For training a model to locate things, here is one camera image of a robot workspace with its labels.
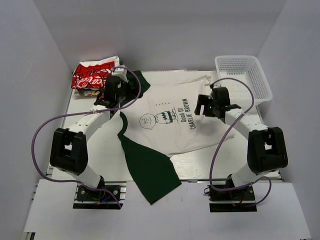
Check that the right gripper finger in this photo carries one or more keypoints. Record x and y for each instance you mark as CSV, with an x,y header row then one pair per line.
x,y
200,110
204,100

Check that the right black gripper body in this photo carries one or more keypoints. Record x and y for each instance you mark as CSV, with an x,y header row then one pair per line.
x,y
210,110

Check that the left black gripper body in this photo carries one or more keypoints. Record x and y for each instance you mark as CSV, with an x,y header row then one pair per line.
x,y
126,93

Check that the white green raglan t-shirt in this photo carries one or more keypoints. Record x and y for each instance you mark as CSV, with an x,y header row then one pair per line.
x,y
161,124

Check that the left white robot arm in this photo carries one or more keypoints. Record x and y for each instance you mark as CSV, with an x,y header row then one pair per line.
x,y
69,152

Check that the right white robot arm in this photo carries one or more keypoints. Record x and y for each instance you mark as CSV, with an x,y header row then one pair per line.
x,y
266,147

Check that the red white folded t-shirt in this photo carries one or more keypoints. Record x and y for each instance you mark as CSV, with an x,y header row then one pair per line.
x,y
93,74

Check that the cartoon print folded t-shirt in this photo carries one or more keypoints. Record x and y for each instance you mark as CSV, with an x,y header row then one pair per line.
x,y
88,92

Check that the white plastic mesh basket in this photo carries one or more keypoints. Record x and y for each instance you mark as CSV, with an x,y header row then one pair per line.
x,y
239,72

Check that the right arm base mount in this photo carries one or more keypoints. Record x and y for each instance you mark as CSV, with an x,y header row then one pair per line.
x,y
235,201

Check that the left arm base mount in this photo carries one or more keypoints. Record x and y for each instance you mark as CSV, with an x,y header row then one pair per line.
x,y
92,200

